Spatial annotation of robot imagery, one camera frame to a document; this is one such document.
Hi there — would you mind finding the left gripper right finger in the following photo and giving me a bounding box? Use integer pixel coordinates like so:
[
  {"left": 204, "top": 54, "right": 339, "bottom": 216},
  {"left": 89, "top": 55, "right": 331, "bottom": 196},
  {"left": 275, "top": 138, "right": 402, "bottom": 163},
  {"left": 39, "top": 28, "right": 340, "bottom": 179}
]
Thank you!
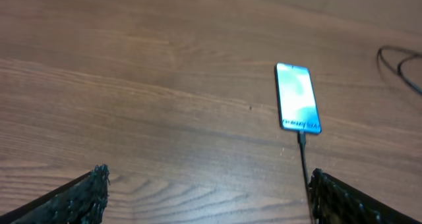
[{"left": 309, "top": 169, "right": 421, "bottom": 224}]

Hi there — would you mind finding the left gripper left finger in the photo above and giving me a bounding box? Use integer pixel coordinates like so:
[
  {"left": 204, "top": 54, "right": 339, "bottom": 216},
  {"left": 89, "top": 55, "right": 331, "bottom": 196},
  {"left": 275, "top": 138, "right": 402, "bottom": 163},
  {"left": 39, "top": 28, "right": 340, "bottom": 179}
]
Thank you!
[{"left": 1, "top": 164, "right": 109, "bottom": 224}]

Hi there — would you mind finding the Samsung Galaxy smartphone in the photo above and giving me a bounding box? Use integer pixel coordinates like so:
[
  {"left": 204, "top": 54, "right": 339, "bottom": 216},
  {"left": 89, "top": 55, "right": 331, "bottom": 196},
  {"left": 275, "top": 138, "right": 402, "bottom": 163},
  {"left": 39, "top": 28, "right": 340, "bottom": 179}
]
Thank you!
[{"left": 274, "top": 63, "right": 322, "bottom": 134}]

